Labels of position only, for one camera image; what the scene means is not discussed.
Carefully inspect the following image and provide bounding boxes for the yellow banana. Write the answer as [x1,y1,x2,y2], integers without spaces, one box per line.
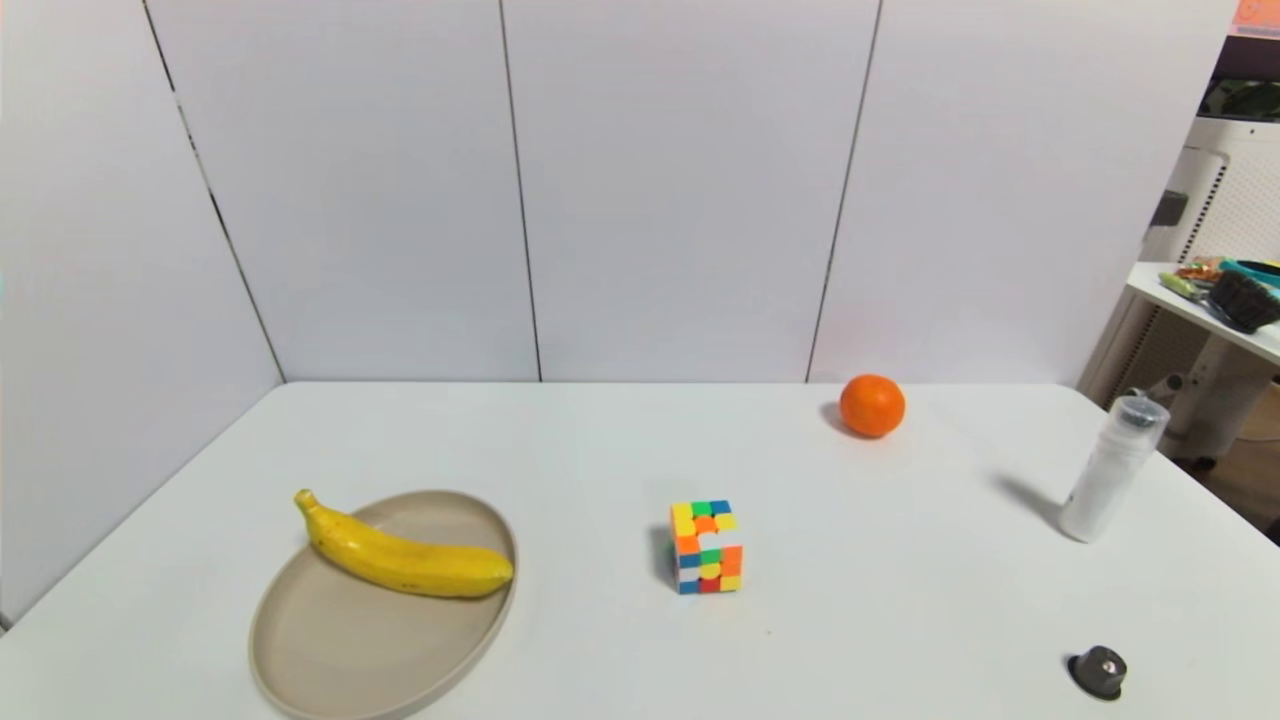
[294,488,515,599]

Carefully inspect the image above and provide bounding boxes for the dark object on appliance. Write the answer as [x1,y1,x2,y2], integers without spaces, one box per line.
[1198,78,1280,123]

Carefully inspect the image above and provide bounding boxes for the orange pink poster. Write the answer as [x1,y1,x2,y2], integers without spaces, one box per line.
[1232,0,1280,39]

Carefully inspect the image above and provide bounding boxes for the black bristle brush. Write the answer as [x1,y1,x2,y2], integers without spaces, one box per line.
[1208,270,1280,334]

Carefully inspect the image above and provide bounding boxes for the beige brown round plate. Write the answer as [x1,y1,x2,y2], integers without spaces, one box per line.
[248,489,519,720]

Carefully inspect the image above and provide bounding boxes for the white perforated appliance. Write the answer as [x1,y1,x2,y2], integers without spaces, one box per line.
[1078,115,1280,403]

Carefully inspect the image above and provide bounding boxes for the multicoloured puzzle cube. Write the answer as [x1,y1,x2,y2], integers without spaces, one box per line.
[670,500,745,596]

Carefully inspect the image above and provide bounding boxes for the small black round knob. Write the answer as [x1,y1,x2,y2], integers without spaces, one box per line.
[1067,645,1129,700]

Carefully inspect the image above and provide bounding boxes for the white bottle with clear cap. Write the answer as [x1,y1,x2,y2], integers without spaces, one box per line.
[1058,395,1171,544]

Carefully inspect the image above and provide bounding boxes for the white side table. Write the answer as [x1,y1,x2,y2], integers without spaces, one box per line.
[1125,262,1280,366]

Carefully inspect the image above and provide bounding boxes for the orange fruit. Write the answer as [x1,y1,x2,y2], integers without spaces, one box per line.
[839,374,907,439]

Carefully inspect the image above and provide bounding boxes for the teal plastic item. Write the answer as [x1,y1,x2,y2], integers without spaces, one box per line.
[1218,258,1280,291]

